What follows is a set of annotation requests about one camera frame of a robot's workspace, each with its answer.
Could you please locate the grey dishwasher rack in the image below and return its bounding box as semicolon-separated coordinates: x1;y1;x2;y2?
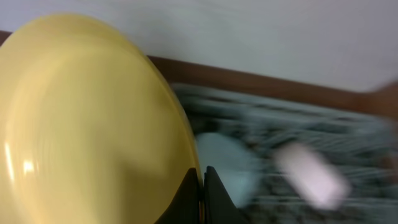
173;84;397;223

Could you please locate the pink bowl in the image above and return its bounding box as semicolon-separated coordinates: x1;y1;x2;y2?
274;142;352;210

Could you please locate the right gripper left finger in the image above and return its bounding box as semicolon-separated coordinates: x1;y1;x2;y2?
155;168;200;224

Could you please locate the yellow round plate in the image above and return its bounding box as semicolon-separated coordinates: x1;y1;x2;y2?
1;14;201;223

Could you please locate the light blue bowl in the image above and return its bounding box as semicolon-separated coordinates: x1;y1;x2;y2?
196;133;261;208

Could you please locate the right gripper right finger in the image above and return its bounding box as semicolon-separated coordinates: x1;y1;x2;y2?
204;166;247;224

